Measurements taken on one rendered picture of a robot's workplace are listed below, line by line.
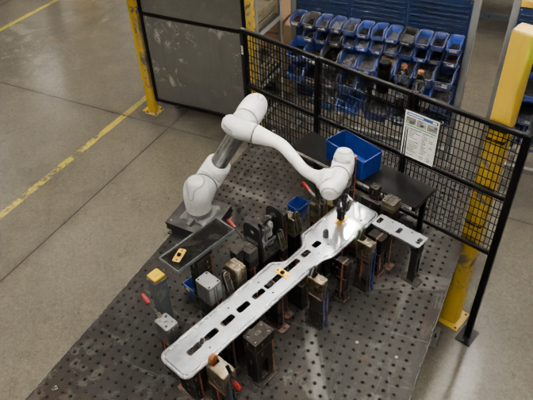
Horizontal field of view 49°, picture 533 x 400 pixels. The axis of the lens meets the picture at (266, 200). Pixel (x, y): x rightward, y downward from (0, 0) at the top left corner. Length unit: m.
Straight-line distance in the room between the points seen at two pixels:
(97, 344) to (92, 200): 2.16
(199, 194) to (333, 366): 1.20
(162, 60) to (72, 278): 2.27
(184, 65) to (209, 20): 0.59
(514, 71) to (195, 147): 3.31
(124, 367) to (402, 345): 1.36
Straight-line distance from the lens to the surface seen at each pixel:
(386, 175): 3.40
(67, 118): 6.25
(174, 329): 2.66
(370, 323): 3.06
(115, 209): 4.93
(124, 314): 3.21
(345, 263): 2.92
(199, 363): 2.58
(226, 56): 5.19
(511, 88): 2.93
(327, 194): 2.68
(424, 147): 3.26
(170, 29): 5.42
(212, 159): 3.39
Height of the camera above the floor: 3.12
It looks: 41 degrees down
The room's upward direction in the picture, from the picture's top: 3 degrees counter-clockwise
